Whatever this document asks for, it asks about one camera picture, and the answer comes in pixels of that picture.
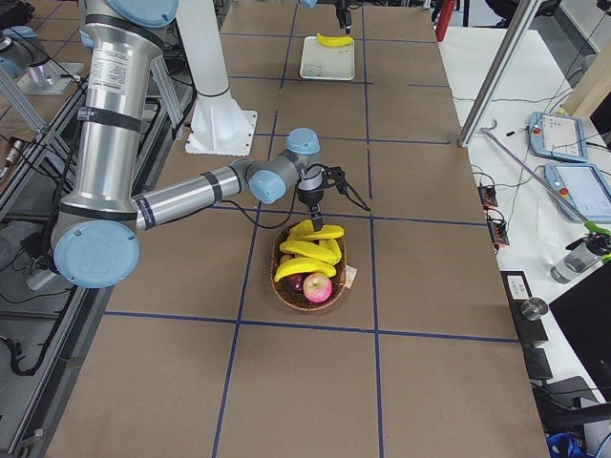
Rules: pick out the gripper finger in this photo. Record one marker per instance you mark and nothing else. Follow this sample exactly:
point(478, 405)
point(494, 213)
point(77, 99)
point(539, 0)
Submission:
point(348, 21)
point(341, 19)

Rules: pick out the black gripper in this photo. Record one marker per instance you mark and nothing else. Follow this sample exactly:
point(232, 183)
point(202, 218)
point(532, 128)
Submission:
point(309, 197)

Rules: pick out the yellow banana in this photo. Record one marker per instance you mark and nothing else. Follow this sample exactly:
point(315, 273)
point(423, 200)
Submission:
point(309, 249)
point(327, 232)
point(303, 265)
point(334, 41)

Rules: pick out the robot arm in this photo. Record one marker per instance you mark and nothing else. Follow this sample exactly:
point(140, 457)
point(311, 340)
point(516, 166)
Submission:
point(338, 5)
point(176, 47)

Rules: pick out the paper tag on basket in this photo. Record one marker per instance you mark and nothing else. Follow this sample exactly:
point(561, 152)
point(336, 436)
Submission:
point(351, 273)

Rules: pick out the brown wicker basket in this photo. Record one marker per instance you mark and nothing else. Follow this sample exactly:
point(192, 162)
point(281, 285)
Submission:
point(297, 300)

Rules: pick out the yellow pear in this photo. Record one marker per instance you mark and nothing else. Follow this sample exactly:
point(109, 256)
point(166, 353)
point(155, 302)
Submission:
point(302, 231)

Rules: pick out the white bear tray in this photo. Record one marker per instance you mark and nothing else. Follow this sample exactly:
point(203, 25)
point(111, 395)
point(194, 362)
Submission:
point(323, 63)

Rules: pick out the dark purple fruit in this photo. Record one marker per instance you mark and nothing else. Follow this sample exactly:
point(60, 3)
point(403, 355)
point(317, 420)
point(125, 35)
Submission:
point(296, 281)

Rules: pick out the pink red apple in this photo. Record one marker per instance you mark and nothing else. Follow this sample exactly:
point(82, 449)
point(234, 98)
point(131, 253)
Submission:
point(317, 287)

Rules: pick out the red cylinder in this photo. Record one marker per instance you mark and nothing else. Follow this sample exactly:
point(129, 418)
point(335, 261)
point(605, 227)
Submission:
point(444, 15)

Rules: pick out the orange black electronics box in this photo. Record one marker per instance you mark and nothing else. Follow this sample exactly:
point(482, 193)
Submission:
point(487, 195)

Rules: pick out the reacher grabber stick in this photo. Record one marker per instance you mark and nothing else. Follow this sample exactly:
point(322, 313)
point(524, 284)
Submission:
point(562, 201)

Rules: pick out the small metal cup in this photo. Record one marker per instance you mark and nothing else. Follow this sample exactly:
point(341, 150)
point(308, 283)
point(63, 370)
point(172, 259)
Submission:
point(534, 308)

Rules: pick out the far teach pendant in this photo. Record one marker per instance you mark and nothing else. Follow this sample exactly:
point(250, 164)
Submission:
point(558, 137)

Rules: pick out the teach pendant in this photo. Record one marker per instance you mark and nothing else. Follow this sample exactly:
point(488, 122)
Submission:
point(586, 188)
point(558, 137)

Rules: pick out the clear water bottle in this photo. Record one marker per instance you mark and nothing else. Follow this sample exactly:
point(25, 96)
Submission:
point(583, 254)

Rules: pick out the near teach pendant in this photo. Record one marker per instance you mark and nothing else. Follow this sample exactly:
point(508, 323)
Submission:
point(586, 188)

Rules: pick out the aluminium frame post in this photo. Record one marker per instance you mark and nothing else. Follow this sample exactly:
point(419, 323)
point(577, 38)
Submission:
point(525, 13)

